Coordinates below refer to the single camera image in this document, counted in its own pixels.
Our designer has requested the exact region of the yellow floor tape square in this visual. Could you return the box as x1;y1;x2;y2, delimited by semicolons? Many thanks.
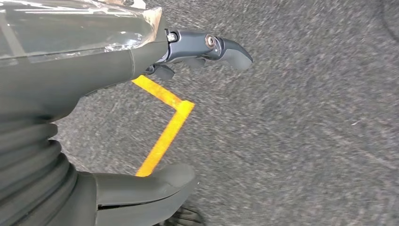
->
131;74;196;178

